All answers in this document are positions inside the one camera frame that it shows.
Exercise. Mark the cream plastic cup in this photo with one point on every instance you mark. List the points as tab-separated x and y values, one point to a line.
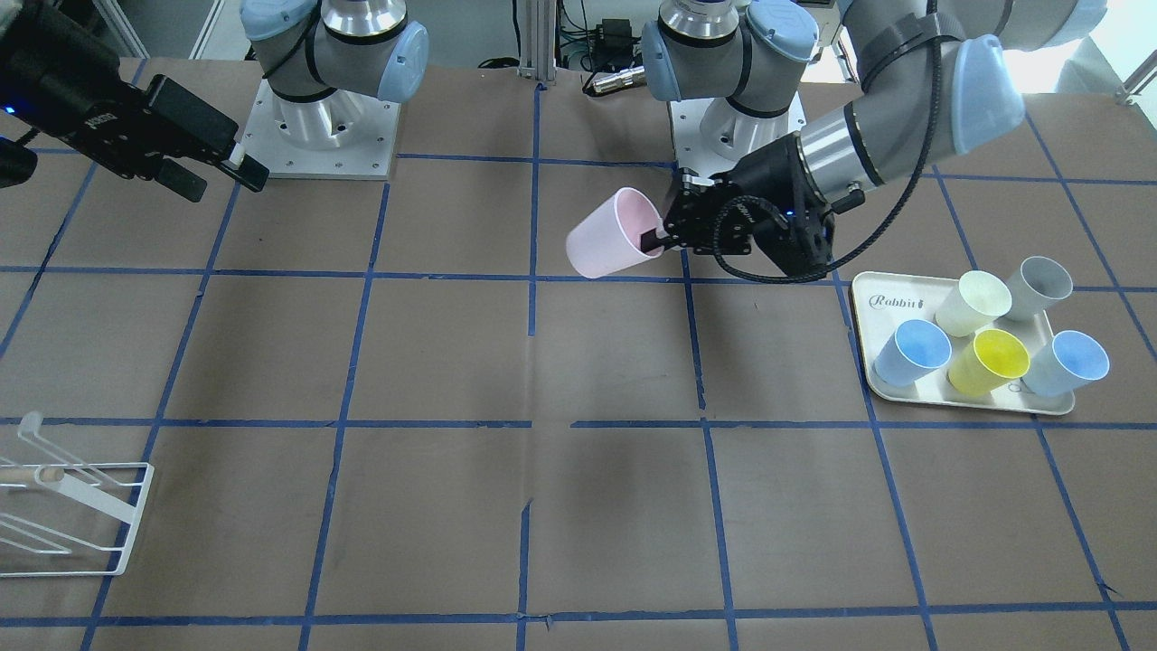
977	300

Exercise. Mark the blue plastic cup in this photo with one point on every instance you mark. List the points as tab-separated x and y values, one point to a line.
915	349
1070	361

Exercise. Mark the pink plastic cup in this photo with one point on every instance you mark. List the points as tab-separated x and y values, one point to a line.
609	239

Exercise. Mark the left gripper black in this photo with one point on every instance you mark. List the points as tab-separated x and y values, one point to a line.
757	185

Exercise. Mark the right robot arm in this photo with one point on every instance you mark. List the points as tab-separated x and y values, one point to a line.
335	74

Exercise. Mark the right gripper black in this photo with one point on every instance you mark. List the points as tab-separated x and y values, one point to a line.
68	90

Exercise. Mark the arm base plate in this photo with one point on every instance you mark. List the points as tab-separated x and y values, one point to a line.
347	136
710	136

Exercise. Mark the white wire cup rack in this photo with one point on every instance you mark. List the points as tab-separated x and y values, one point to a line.
65	517

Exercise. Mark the grey plastic cup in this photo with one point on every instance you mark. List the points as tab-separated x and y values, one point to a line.
1037	284

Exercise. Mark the cream serving tray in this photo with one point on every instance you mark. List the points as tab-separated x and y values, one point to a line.
882	301

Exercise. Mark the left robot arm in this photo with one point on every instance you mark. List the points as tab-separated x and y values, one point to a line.
934	82

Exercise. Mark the yellow plastic cup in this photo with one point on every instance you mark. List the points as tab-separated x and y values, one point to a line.
992	359

